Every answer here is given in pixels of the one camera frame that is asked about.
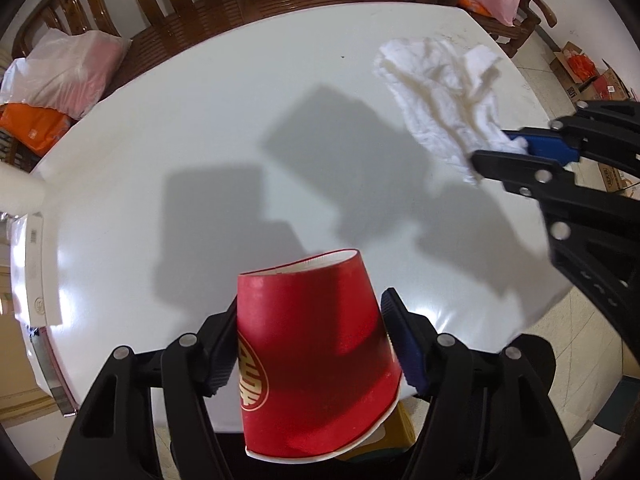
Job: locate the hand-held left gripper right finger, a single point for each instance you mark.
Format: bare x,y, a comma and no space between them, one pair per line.
402,335

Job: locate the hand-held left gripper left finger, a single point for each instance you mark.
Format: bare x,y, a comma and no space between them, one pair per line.
222,357

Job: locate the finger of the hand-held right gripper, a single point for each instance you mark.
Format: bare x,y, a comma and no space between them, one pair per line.
547,146
510,167

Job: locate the red paper cup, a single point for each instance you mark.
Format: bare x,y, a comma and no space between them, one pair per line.
310,350

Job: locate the white tissue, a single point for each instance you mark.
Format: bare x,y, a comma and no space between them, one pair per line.
440,95

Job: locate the open cardboard box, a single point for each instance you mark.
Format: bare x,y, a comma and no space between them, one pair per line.
570,67

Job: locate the yellow plastic bag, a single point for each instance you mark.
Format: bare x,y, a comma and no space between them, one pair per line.
395,432

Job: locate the orange packet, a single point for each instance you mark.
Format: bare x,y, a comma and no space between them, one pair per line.
475,6

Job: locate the flat white box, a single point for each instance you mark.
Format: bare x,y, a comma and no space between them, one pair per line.
37,270

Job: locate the orange bag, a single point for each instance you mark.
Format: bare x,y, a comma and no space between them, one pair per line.
32,127

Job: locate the translucent white plastic bag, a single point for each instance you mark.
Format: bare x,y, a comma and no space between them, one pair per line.
70,70

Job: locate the wooden slatted bench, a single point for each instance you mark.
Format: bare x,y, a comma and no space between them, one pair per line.
165,15

